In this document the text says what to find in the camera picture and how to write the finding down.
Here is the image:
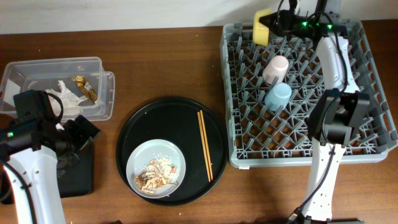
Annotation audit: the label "round black tray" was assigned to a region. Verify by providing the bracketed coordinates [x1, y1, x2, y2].
[116, 97, 228, 206]

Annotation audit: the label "pink cup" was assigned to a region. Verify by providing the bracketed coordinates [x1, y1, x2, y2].
[262, 55, 289, 84]

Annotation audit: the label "blue cup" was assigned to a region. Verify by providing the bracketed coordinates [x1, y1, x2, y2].
[264, 83, 292, 111]

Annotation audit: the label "food scraps on plate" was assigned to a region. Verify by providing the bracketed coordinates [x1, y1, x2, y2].
[134, 157, 179, 195]

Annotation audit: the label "gold foil wrapper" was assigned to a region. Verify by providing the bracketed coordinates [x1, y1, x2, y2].
[72, 75, 98, 103]

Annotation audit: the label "black rectangular bin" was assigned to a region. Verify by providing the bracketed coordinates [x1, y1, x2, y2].
[57, 143, 95, 198]

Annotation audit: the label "white napkin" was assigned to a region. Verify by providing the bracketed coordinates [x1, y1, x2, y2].
[45, 80, 87, 116]

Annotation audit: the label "clear plastic bin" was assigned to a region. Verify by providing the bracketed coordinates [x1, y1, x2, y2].
[1, 57, 115, 122]

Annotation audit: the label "wooden chopstick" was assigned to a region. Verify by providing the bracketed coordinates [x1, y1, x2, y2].
[200, 110, 213, 182]
[197, 112, 211, 183]

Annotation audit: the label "grey plate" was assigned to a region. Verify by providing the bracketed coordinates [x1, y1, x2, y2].
[126, 139, 187, 199]

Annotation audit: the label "grey dishwasher rack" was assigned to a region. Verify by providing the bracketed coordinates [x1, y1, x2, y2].
[220, 20, 397, 169]

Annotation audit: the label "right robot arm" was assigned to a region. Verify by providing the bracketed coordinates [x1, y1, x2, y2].
[252, 1, 370, 223]

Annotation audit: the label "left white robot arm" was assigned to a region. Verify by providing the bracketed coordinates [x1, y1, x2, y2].
[1, 90, 101, 223]

